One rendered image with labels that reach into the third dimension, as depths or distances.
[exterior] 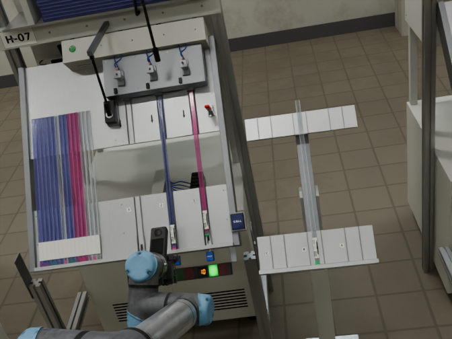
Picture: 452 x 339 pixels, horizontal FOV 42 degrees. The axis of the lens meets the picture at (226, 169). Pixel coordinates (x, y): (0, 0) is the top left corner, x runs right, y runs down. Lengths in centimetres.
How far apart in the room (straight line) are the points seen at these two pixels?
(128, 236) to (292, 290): 101
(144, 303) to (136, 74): 83
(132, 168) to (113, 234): 69
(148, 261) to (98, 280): 102
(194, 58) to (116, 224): 60
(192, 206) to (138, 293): 51
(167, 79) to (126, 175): 73
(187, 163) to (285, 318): 79
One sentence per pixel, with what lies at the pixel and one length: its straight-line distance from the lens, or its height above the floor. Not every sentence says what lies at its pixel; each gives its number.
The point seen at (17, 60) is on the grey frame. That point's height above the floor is 126.
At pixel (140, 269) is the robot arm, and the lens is 147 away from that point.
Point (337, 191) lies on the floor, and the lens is 327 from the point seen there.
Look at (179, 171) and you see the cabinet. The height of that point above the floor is 62.
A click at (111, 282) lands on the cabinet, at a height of 35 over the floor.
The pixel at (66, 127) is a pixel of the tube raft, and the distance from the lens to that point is 207.
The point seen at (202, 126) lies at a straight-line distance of 195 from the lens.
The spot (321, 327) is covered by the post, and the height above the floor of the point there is 24.
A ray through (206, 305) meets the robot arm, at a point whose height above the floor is 91.
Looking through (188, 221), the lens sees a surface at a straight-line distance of 191.
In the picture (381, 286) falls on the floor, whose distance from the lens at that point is 271.
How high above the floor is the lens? 190
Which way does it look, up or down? 32 degrees down
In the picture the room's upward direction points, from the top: 12 degrees counter-clockwise
